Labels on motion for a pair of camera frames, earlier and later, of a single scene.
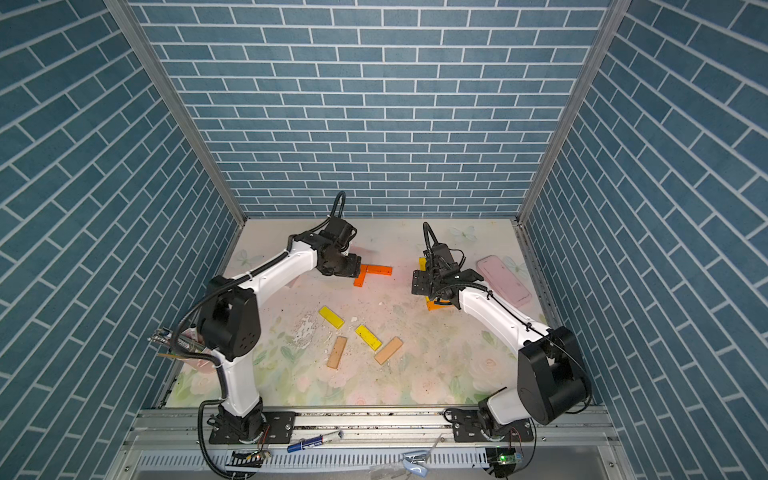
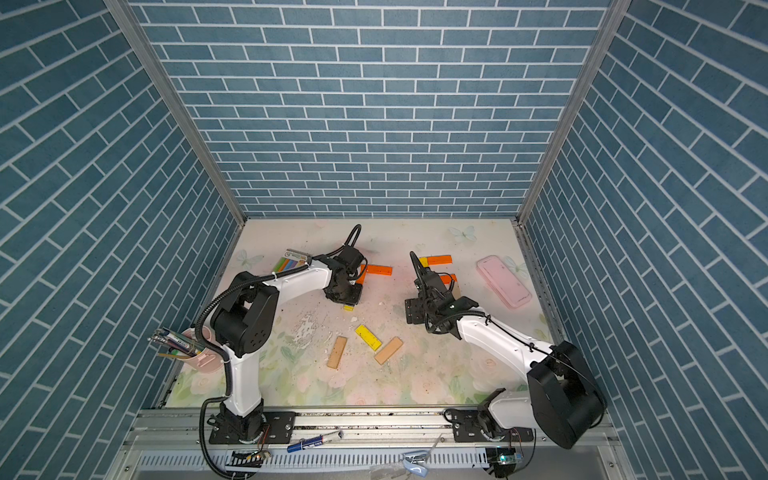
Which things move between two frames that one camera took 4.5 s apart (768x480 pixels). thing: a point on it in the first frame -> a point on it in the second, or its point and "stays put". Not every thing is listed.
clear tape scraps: x=415 y=462 stays put
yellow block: x=368 y=337 stays put
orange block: x=379 y=269 stays put
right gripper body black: x=425 y=284 -> x=420 y=311
